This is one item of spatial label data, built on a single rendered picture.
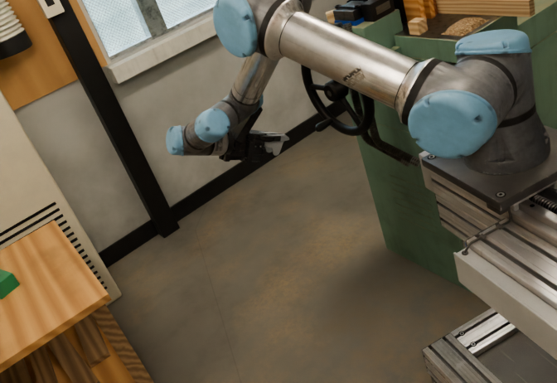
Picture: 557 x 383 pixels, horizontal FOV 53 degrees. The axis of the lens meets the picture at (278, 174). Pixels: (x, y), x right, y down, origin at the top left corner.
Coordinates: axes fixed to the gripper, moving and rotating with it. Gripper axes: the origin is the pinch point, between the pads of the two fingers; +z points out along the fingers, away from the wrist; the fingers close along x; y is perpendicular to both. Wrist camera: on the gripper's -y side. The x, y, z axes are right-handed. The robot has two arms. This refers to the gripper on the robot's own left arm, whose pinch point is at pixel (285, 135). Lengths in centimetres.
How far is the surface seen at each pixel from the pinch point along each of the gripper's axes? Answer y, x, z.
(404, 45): -29.5, 19.8, 21.0
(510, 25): -38, 39, 37
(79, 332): 84, -53, -40
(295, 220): 51, -63, 57
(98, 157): 36, -120, -17
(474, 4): -42, 31, 32
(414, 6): -40, 18, 24
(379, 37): -30.5, 16.2, 14.6
